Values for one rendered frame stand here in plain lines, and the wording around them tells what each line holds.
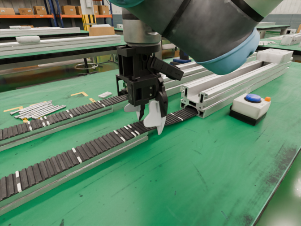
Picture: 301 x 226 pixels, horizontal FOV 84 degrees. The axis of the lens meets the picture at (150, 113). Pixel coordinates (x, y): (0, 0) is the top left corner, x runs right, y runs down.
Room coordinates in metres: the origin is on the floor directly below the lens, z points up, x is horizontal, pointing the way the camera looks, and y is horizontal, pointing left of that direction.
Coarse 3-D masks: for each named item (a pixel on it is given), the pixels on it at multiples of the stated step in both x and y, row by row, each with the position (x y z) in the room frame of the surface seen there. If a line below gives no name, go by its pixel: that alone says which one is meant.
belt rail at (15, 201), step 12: (120, 144) 0.30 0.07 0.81; (132, 144) 0.32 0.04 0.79; (96, 156) 0.26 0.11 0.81; (108, 156) 0.28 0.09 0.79; (72, 168) 0.23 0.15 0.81; (84, 168) 0.24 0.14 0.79; (48, 180) 0.20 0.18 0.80; (60, 180) 0.21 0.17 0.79; (24, 192) 0.18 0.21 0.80; (36, 192) 0.19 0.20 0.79; (0, 204) 0.16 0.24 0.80; (12, 204) 0.17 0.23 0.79
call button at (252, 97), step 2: (248, 94) 0.48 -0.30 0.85; (250, 94) 0.48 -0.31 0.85; (252, 94) 0.48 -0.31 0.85; (254, 94) 0.48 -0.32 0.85; (246, 96) 0.47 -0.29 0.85; (248, 96) 0.46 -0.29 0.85; (250, 96) 0.46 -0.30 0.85; (252, 96) 0.46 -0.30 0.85; (254, 96) 0.46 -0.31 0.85; (256, 96) 0.46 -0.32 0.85; (258, 96) 0.46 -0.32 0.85; (246, 98) 0.46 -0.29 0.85; (248, 98) 0.46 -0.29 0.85; (250, 98) 0.45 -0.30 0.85; (252, 98) 0.45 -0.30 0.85; (254, 98) 0.45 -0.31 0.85; (256, 98) 0.45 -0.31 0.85; (258, 98) 0.45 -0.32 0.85; (260, 98) 0.45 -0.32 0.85; (252, 100) 0.45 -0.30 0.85; (254, 100) 0.45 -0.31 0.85; (256, 100) 0.44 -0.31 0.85; (258, 100) 0.45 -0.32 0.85
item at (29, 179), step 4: (24, 168) 0.22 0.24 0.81; (28, 168) 0.22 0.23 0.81; (32, 168) 0.22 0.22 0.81; (24, 172) 0.21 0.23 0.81; (28, 172) 0.21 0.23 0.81; (32, 172) 0.21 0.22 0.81; (24, 176) 0.20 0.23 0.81; (28, 176) 0.21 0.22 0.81; (32, 176) 0.20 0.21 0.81; (24, 180) 0.19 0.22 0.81; (28, 180) 0.20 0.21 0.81; (32, 180) 0.19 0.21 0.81; (36, 180) 0.20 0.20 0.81; (24, 184) 0.19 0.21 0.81; (28, 184) 0.19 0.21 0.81; (32, 184) 0.19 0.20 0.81; (24, 188) 0.18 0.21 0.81
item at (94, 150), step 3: (90, 141) 0.30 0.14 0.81; (93, 141) 0.30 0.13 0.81; (87, 144) 0.29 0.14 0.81; (90, 144) 0.29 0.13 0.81; (93, 144) 0.29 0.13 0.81; (87, 147) 0.28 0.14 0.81; (90, 147) 0.28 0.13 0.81; (93, 147) 0.28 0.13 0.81; (96, 147) 0.28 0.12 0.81; (90, 150) 0.27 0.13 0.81; (93, 150) 0.27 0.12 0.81; (96, 150) 0.27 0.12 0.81; (99, 150) 0.27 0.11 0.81; (93, 153) 0.26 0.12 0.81; (96, 153) 0.26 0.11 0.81; (99, 153) 0.26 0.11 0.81; (93, 156) 0.25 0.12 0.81
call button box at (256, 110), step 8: (240, 96) 0.49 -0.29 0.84; (232, 104) 0.47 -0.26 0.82; (240, 104) 0.45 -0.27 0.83; (248, 104) 0.44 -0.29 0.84; (256, 104) 0.43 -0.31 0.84; (264, 104) 0.43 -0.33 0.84; (232, 112) 0.46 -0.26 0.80; (240, 112) 0.45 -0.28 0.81; (248, 112) 0.43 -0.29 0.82; (256, 112) 0.41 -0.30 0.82; (264, 112) 0.44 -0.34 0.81; (248, 120) 0.42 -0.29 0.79; (256, 120) 0.41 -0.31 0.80
